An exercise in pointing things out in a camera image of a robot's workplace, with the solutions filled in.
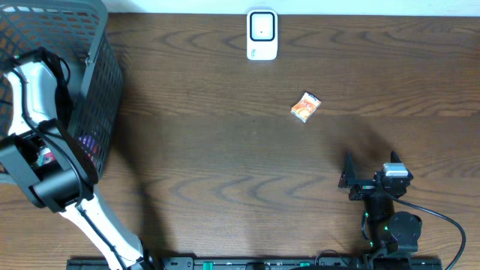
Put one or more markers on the red purple tissue pack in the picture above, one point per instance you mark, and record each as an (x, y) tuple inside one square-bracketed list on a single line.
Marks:
[(90, 143)]

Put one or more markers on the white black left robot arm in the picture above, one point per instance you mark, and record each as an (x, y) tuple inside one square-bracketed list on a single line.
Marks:
[(50, 166)]

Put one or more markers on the white barcode scanner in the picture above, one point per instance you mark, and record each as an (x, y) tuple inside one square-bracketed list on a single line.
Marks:
[(262, 35)]

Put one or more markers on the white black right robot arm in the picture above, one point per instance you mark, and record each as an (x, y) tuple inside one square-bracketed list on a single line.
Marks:
[(391, 233)]

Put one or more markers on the grey plastic shopping basket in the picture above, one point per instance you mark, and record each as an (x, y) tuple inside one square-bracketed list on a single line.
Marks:
[(75, 31)]

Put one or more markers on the small orange tissue packet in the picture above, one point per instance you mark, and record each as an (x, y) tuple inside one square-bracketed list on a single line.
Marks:
[(306, 107)]

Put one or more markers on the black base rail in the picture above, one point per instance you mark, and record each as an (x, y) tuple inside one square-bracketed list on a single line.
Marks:
[(324, 262)]

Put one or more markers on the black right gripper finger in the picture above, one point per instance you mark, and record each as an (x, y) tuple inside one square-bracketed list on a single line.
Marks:
[(394, 157), (348, 175)]

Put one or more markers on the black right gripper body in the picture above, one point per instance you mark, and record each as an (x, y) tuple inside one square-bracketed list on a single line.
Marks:
[(364, 183)]

